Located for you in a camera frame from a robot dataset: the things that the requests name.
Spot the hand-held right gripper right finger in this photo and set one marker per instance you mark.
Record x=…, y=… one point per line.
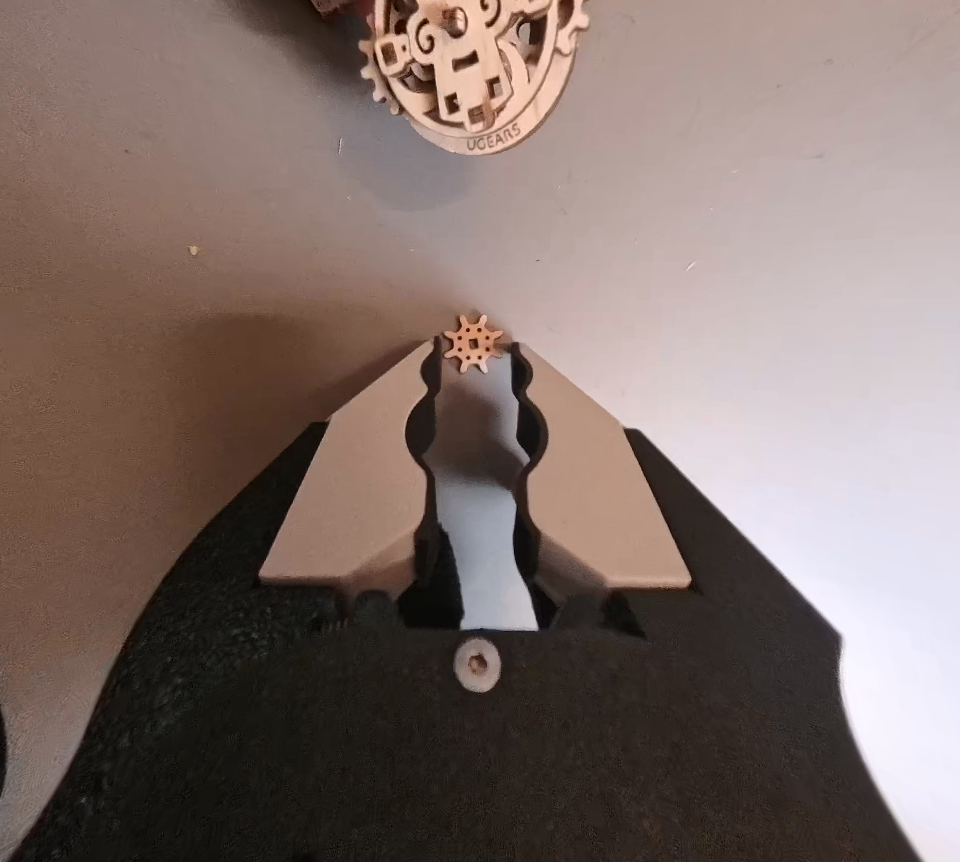
x=607, y=510

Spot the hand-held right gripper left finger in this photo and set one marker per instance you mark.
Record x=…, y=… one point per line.
x=345, y=502

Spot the round wooden gear model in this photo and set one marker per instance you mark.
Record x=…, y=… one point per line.
x=480, y=37

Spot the small wooden gear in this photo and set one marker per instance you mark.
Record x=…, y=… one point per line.
x=472, y=343

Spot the grey desk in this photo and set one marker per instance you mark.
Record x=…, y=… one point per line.
x=750, y=202

